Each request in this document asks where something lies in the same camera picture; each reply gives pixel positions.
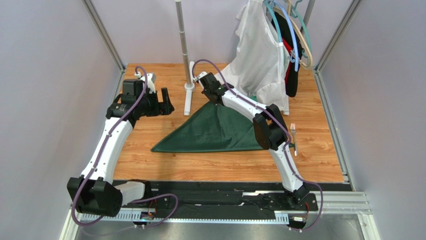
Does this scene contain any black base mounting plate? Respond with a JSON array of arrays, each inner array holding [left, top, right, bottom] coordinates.
[[126, 181, 321, 221]]

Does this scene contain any silver rack pole right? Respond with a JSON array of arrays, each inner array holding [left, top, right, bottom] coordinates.
[[303, 0, 316, 26]]

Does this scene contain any beige wooden hanger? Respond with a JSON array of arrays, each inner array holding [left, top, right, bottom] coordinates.
[[274, 0, 314, 70]]

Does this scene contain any teal object under garment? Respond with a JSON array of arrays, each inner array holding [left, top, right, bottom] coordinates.
[[250, 95, 258, 102]]

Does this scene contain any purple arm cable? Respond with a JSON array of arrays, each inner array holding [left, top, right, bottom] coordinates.
[[191, 59, 324, 233], [70, 65, 179, 231]]

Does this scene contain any silver rack pole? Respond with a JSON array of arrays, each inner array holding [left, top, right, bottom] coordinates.
[[303, 0, 316, 26], [175, 0, 194, 89]]

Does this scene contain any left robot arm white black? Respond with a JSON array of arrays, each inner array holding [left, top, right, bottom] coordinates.
[[67, 73, 174, 217]]

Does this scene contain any silver rack pole left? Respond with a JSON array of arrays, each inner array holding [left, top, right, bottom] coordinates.
[[175, 0, 194, 89]]

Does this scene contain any dark green cloth napkin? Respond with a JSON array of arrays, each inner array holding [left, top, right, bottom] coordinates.
[[150, 100, 295, 154]]

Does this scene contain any teal plastic hanger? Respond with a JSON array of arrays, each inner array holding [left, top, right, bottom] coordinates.
[[264, 0, 314, 68]]

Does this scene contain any black garment on rack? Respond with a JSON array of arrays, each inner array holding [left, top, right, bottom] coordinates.
[[274, 12, 299, 98]]

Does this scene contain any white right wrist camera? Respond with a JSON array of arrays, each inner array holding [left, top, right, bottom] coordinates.
[[193, 73, 204, 84]]

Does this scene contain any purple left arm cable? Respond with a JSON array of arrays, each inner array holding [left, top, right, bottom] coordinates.
[[70, 65, 179, 231]]

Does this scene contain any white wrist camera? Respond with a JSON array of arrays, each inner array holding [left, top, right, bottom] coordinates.
[[134, 71, 156, 94], [193, 73, 204, 84]]

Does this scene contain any white rack base foot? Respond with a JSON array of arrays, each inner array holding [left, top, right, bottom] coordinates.
[[183, 60, 196, 116]]

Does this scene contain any silver metal fork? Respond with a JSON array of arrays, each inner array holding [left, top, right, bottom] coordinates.
[[290, 122, 298, 156]]

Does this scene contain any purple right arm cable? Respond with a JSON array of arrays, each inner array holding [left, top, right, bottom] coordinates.
[[191, 59, 324, 233]]

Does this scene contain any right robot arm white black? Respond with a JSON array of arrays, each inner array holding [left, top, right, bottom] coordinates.
[[198, 72, 309, 205]]

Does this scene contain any white garment on rack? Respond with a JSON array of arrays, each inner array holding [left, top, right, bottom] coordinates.
[[215, 0, 290, 115]]

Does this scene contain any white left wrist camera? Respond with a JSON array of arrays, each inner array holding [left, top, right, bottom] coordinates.
[[134, 71, 156, 94]]

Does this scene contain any light blue plastic hanger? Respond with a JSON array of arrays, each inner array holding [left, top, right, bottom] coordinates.
[[272, 0, 300, 72]]

